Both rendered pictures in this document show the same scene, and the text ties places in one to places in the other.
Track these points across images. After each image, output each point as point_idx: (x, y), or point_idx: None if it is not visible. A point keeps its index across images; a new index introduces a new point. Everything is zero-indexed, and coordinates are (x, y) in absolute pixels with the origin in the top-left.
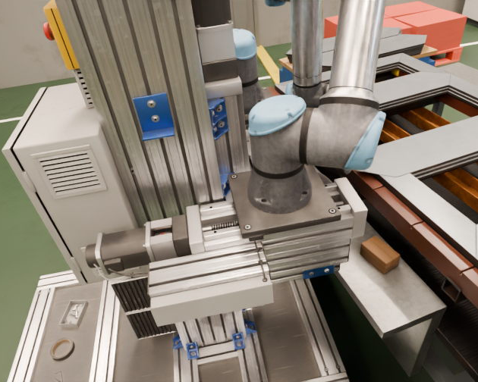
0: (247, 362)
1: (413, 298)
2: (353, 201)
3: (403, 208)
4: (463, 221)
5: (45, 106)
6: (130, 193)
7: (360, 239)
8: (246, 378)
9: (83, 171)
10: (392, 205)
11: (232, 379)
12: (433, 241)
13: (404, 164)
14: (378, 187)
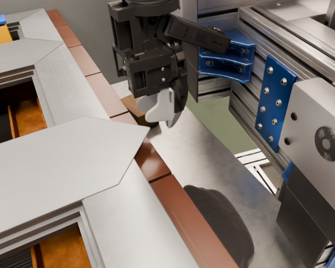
0: (265, 185)
1: (118, 92)
2: None
3: (99, 88)
4: (44, 66)
5: None
6: None
7: (153, 140)
8: (261, 174)
9: None
10: (110, 91)
11: (274, 177)
12: (88, 60)
13: (50, 144)
14: (118, 116)
